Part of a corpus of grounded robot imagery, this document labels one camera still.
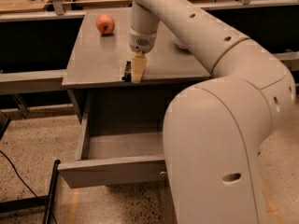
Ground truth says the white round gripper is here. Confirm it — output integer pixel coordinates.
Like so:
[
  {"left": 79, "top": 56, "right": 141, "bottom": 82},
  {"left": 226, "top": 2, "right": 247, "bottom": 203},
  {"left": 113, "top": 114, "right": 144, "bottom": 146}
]
[{"left": 128, "top": 26, "right": 157, "bottom": 83}]

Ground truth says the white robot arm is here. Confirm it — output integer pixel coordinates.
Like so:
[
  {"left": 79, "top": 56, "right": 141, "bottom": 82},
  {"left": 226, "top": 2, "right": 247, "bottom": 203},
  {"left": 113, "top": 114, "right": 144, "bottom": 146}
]
[{"left": 132, "top": 0, "right": 295, "bottom": 224}]

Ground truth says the open grey top drawer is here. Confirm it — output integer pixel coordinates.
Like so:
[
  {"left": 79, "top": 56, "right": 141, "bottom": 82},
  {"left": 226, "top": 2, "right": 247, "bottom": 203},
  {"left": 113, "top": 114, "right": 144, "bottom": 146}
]
[{"left": 59, "top": 89, "right": 171, "bottom": 189}]

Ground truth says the white ceramic bowl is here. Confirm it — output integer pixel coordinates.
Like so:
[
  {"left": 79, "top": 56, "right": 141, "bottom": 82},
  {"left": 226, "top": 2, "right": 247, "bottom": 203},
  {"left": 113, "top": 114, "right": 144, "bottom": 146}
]
[{"left": 171, "top": 34, "right": 187, "bottom": 49}]

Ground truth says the grey wooden cabinet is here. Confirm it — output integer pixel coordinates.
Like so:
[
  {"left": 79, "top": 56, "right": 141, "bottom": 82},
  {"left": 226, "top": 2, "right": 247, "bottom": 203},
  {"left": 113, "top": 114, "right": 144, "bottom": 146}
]
[{"left": 62, "top": 7, "right": 209, "bottom": 118}]

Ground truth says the red apple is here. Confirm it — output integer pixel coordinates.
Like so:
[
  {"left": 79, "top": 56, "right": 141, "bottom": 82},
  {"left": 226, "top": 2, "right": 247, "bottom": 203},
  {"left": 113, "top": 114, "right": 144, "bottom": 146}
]
[{"left": 96, "top": 14, "right": 115, "bottom": 35}]

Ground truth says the grey metal rail frame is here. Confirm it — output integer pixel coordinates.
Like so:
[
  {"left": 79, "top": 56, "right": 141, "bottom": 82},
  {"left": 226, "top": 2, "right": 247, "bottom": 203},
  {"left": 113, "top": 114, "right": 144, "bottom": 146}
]
[{"left": 0, "top": 0, "right": 298, "bottom": 94}]

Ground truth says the black floor cable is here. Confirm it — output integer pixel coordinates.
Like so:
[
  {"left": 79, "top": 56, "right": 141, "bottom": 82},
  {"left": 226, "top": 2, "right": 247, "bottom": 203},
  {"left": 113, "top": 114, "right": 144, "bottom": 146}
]
[{"left": 0, "top": 149, "right": 39, "bottom": 199}]

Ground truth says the black metal stand frame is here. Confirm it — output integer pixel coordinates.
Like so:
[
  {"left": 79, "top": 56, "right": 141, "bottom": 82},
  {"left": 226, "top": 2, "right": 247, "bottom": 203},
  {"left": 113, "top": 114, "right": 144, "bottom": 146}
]
[{"left": 0, "top": 160, "right": 61, "bottom": 224}]

